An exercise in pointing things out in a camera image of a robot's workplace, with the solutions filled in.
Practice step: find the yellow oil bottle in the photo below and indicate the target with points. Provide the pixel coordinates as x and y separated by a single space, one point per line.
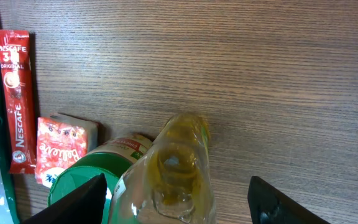
171 182

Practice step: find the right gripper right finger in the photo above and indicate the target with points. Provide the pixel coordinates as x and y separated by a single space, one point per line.
268 205

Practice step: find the red Nescafe coffee stick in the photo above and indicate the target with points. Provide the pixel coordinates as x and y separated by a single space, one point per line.
17 82

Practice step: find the green lid jar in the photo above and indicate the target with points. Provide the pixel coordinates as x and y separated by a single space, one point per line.
112 159

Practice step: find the red tissue pack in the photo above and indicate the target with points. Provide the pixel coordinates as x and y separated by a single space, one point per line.
62 140

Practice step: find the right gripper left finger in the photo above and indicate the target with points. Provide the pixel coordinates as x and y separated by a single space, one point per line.
84 205

